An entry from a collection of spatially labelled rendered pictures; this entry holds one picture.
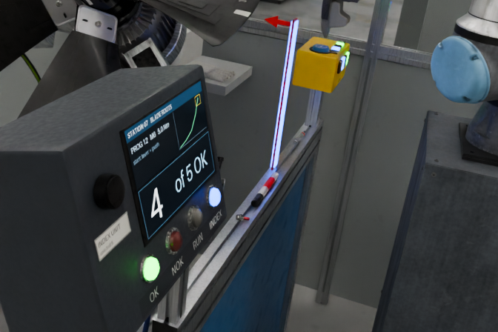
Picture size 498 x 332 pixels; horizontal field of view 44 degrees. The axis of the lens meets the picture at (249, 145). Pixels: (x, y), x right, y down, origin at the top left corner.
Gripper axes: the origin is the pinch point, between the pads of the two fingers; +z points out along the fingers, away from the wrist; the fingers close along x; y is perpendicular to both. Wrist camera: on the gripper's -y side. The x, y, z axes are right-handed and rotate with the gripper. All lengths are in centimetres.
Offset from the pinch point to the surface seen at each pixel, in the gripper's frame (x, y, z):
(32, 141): -106, -1, -13
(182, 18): -33.0, -21.8, -5.2
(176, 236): -96, 7, -1
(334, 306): 46, 12, 112
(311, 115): 3.8, -0.2, 22.8
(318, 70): -3.4, 0.9, 8.4
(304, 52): -3.4, -3.1, 5.1
